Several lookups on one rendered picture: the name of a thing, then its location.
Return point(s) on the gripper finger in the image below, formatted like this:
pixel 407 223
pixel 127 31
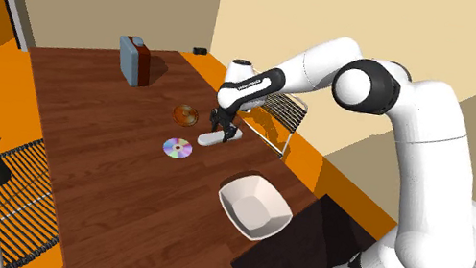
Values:
pixel 230 133
pixel 214 121

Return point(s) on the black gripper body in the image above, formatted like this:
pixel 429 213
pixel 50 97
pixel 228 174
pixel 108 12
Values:
pixel 225 116

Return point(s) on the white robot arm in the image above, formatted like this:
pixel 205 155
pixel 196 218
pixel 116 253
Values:
pixel 425 147

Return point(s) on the white flat oblong object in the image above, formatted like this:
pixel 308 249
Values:
pixel 209 139

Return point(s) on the brown round dish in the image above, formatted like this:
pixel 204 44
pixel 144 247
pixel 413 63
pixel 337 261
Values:
pixel 185 115

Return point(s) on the shiny compact disc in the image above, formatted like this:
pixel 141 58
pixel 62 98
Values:
pixel 177 148

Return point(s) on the small black box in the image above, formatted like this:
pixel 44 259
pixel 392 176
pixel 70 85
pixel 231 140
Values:
pixel 200 50

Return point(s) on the white square bowl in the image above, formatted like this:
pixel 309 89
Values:
pixel 255 207

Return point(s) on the blue and brown case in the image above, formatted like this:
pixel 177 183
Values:
pixel 131 61

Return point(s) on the brown wooden table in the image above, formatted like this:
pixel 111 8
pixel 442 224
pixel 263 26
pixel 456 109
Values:
pixel 97 155

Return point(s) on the dark robot stand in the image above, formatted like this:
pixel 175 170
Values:
pixel 294 265

